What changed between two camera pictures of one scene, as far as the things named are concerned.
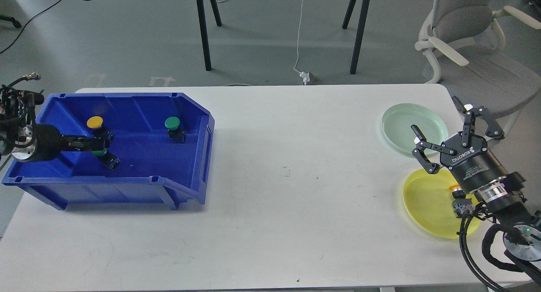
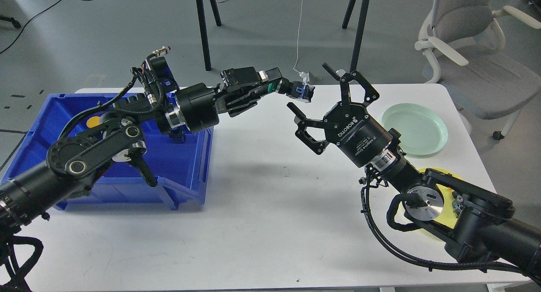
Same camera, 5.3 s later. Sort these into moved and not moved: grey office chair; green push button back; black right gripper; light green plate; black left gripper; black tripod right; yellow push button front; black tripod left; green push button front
Moved: black right gripper; black left gripper; green push button front
Not moved: green push button back; light green plate; black tripod left; grey office chair; yellow push button front; black tripod right
